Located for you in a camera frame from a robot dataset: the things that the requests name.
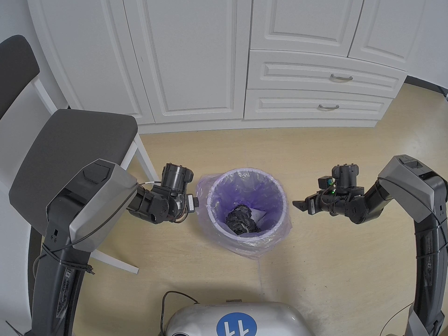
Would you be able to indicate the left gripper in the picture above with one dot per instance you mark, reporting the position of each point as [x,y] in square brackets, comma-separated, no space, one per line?
[190,203]

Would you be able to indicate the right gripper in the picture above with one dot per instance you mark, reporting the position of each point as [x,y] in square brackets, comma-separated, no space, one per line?
[320,204]

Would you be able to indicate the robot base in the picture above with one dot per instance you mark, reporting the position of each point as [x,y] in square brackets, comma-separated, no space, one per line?
[238,319]

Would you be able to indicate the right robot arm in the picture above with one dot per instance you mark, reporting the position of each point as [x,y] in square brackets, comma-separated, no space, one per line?
[413,184]

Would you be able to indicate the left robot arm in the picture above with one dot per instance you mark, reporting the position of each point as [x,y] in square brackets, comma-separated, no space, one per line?
[94,201]

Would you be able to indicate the purple plastic bag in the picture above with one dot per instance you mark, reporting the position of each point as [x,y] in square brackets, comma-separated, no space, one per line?
[241,189]

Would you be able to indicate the crumpled black plastic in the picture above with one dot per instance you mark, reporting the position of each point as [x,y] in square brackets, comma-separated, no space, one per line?
[242,219]

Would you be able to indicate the white trash bin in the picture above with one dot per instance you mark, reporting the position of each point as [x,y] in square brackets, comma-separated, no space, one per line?
[245,240]

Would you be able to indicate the white paper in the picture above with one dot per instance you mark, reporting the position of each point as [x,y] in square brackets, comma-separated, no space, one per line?
[259,215]

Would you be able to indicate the white chair dark grey seat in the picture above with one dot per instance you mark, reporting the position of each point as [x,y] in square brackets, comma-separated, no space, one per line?
[77,142]

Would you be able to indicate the white wardrobe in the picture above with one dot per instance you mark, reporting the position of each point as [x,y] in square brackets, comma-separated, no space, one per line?
[210,47]

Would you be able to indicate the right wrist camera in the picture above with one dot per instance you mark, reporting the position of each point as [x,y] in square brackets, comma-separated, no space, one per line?
[324,182]

